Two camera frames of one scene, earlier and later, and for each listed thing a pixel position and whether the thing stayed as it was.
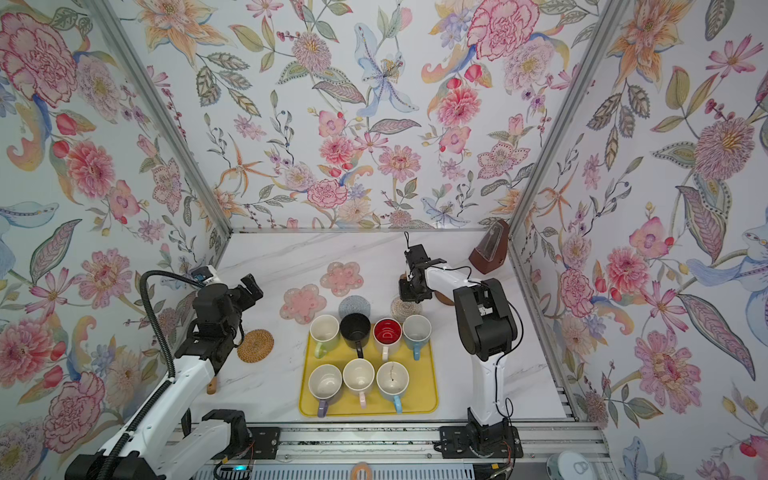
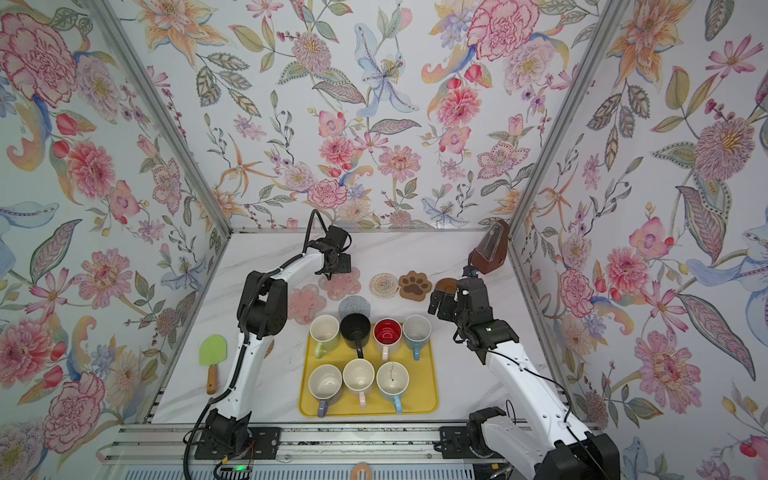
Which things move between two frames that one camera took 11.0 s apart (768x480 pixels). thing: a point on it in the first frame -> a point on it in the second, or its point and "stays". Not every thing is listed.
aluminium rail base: x=399 y=450 stays
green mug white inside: x=324 y=331 stays
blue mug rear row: x=416 y=331 stays
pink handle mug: x=359 y=374 stays
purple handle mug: x=325 y=380 stays
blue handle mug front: x=393 y=379 stays
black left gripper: x=252 y=287 -> x=345 y=264
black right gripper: x=405 y=295 -> x=449 y=302
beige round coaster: x=402 y=309 -> x=383 y=285
